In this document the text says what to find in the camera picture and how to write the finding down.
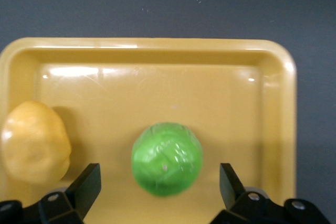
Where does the green apple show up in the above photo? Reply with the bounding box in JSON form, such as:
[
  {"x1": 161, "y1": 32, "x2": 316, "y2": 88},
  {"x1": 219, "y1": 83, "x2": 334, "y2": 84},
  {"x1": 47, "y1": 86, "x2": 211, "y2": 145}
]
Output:
[{"x1": 131, "y1": 121, "x2": 204, "y2": 198}]

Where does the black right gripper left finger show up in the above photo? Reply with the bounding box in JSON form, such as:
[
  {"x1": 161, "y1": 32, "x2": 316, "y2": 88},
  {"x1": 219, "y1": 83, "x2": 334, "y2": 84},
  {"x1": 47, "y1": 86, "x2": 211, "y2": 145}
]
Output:
[{"x1": 0, "y1": 163, "x2": 102, "y2": 224}]

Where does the yellow potato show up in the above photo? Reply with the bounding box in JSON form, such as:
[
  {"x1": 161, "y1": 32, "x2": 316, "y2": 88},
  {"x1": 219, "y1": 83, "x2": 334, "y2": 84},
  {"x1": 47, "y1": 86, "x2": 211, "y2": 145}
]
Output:
[{"x1": 0, "y1": 100, "x2": 72, "y2": 183}]

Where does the yellow plastic tray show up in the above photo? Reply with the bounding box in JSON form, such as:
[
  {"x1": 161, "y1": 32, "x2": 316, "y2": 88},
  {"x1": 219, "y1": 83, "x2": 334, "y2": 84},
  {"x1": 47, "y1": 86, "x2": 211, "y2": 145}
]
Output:
[{"x1": 0, "y1": 37, "x2": 299, "y2": 224}]

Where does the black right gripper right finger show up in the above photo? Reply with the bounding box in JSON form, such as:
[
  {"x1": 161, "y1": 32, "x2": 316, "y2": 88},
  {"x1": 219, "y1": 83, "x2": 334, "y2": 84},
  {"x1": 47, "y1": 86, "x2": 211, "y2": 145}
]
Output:
[{"x1": 209, "y1": 163, "x2": 331, "y2": 224}]

